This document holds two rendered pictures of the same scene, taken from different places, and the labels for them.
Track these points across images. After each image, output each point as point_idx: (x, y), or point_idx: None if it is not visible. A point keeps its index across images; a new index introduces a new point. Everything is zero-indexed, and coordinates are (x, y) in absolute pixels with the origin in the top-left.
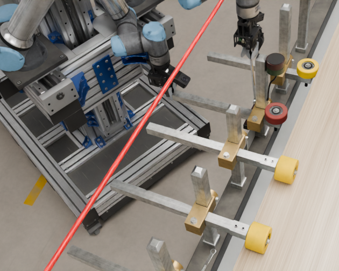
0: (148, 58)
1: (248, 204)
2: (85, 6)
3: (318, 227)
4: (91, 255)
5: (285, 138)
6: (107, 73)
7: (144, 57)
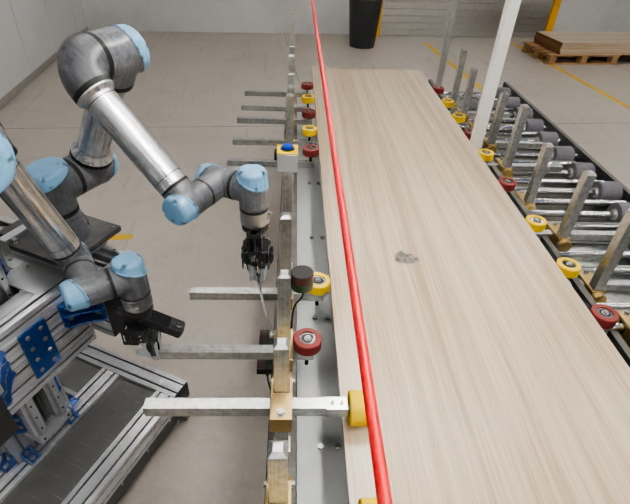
0: (119, 306)
1: (299, 473)
2: None
3: (430, 472)
4: None
5: (306, 372)
6: (42, 345)
7: (99, 312)
